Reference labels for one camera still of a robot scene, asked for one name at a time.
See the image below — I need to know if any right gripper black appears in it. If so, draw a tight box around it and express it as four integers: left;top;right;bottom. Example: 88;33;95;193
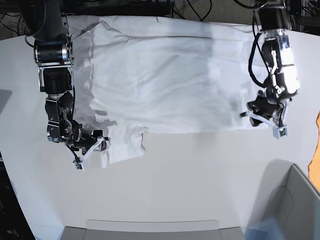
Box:
66;124;109;153

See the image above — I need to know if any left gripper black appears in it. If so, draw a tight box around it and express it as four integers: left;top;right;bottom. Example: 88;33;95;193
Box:
247;96;292;125

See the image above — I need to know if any white T-shirt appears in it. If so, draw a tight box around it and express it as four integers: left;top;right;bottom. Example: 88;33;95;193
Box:
67;15;258;169

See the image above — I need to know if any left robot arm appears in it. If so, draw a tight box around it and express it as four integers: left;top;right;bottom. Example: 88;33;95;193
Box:
247;0;301;127

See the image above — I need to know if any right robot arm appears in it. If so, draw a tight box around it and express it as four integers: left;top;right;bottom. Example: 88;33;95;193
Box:
18;0;108;155

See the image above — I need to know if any orange cloth right edge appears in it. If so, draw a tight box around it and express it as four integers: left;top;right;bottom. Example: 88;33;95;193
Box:
308;114;320;192

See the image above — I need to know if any grey tray bottom edge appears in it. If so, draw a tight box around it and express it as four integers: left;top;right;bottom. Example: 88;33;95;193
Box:
60;219;245;240

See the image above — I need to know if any grey cardboard box right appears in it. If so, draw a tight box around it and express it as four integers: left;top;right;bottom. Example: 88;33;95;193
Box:
263;164;320;240

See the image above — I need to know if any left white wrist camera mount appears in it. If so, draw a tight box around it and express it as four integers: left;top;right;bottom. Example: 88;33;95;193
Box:
239;107;288;140

